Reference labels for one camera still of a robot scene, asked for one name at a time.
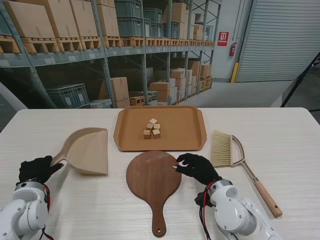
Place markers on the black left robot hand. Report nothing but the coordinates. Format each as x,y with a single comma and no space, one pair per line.
33,170

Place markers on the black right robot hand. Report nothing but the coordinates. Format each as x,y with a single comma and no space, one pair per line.
202,170

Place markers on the beige plastic dustpan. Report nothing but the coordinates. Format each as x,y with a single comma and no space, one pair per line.
87,150

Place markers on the small wooden cube block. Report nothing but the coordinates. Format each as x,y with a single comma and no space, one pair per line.
150,126
147,134
152,121
157,126
156,133

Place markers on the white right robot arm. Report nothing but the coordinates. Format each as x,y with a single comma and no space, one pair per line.
232,212

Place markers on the dark round wooden cutting board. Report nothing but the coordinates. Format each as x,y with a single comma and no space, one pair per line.
155,190

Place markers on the orange-brown serving tray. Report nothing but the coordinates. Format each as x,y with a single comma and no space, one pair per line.
175,117

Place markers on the grey plastic crate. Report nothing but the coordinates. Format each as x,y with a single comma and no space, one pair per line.
130,27
172,30
152,15
157,30
67,96
128,8

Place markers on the yellow bollard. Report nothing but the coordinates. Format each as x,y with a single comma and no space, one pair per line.
235,72

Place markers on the grey metal shelving rack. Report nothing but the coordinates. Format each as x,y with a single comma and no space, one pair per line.
144,70

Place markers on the red fire extinguisher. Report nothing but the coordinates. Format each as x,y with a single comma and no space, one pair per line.
232,50

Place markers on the orange wooden pallet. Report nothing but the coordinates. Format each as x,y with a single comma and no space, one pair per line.
133,38
37,40

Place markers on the black tripod stand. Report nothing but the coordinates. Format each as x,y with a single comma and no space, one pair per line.
299,78

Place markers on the large cardboard box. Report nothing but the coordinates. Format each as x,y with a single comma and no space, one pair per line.
107,20
27,20
62,20
85,20

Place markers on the grey roller shutter door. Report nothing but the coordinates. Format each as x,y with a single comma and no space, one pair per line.
280,37

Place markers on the red wall sign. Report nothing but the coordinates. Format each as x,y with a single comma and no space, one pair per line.
223,38

